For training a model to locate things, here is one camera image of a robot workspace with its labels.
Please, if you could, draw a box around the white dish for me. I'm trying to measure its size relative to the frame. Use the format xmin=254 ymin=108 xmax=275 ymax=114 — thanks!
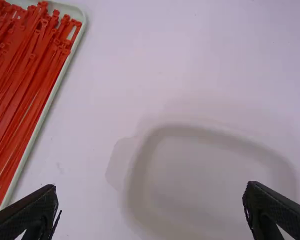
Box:
xmin=105 ymin=124 xmax=300 ymax=240

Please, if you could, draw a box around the pale tray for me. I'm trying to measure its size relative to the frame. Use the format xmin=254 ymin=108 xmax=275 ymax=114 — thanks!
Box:
xmin=0 ymin=0 xmax=89 ymax=214

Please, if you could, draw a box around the row of orange cable ties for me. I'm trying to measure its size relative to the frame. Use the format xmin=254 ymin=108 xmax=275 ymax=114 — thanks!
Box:
xmin=0 ymin=0 xmax=82 ymax=212

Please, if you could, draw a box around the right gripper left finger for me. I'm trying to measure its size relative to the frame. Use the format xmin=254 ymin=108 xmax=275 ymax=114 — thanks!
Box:
xmin=0 ymin=184 xmax=63 ymax=240

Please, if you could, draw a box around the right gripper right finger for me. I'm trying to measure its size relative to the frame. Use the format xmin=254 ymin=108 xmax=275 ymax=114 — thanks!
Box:
xmin=242 ymin=180 xmax=300 ymax=240

